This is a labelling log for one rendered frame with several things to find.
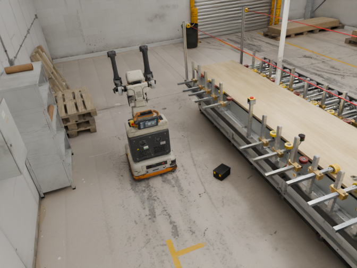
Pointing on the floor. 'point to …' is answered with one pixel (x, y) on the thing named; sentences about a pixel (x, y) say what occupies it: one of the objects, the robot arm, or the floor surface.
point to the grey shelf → (39, 127)
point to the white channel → (282, 40)
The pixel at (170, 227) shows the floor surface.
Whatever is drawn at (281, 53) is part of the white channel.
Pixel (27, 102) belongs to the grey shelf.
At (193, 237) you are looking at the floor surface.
